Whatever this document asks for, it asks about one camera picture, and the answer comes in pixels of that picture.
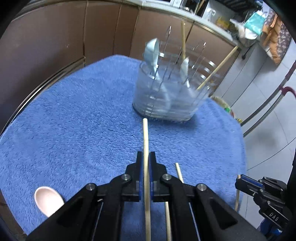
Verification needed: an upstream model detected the floral orange apron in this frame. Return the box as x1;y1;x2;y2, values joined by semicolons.
261;11;292;66

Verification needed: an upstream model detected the light blue ceramic spoon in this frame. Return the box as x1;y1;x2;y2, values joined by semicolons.
143;38;172;112

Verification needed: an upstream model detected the person's right hand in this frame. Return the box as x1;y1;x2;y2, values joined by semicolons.
260;218;281;239

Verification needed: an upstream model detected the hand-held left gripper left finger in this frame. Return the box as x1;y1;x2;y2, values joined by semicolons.
25;151;145;241

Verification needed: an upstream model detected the pink ceramic spoon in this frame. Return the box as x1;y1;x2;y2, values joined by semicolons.
34;186;65;218

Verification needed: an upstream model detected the wooden chopstick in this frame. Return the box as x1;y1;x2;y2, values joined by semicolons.
235;175;241;211
196;46;239;90
143;118;152;241
165;163;184;241
180;22;187;60

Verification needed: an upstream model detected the yellow oil bottle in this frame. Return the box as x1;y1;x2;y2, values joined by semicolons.
216;16;232;29

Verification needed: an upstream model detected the wicker waste basket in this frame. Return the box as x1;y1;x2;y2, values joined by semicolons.
211;96;234;116

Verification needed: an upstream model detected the blue terry towel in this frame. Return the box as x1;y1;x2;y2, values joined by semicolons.
0;54;247;241

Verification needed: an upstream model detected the white ceramic spoon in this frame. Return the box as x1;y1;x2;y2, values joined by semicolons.
180;57;197;96

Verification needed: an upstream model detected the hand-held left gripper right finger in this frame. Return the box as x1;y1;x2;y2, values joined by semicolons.
149;151;266;241

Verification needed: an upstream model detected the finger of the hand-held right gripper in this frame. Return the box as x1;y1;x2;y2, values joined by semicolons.
238;175;264;186
235;179;264;198

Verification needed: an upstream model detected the teal plastic bag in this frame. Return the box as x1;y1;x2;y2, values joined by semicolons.
244;11;266;35

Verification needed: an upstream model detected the red umbrella handle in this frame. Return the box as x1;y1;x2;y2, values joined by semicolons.
279;86;296;102

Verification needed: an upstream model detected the clear utensil holder wire rack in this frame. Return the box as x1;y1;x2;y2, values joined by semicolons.
132;25;226;123

